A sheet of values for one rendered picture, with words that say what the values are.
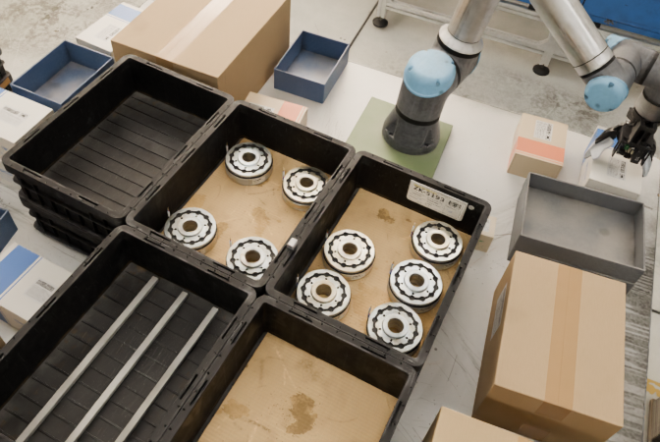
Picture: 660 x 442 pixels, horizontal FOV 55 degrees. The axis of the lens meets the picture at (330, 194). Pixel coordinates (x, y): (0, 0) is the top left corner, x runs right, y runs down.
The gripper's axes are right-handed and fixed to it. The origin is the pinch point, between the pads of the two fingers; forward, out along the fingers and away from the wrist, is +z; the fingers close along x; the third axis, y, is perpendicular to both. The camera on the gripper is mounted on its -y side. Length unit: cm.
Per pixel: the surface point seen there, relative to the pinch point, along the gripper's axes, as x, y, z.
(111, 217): -92, 73, -15
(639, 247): 7.7, 24.0, -0.6
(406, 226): -42, 44, -6
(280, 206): -68, 51, -6
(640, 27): 17, -139, 43
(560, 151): -13.2, 0.9, 0.2
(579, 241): -4.4, 25.6, 2.2
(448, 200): -35, 40, -13
